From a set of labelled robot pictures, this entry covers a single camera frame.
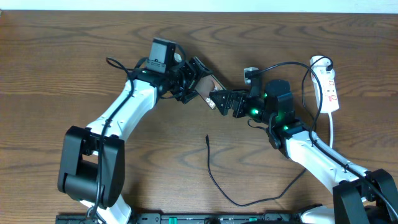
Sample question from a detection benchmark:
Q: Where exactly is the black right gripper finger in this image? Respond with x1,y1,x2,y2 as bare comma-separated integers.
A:
209,90,235,97
213,95,232,116

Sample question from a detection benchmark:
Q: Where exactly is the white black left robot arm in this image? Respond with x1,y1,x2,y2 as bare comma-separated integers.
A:
57,54,212,223

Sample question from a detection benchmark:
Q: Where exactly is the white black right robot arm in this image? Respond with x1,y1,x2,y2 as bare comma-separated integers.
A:
209,80,397,223

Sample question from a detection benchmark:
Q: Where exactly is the white power strip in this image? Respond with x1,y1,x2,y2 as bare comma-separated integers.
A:
310,55,340,114

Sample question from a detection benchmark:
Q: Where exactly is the black left camera cable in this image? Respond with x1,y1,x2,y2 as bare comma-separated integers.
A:
85,57,147,223

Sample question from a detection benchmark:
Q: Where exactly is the black camera cable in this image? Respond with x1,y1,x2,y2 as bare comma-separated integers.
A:
85,57,147,223
248,61,398,218

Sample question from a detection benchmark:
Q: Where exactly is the black right camera cable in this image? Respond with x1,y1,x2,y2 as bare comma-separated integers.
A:
248,61,398,218

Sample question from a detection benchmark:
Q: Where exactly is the white power strip cord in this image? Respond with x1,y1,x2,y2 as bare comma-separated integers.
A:
328,112,334,149

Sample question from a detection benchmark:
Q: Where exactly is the black charger cable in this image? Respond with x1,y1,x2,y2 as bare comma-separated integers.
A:
205,55,334,208

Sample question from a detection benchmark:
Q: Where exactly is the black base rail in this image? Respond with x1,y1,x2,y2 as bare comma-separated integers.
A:
55,212,299,224

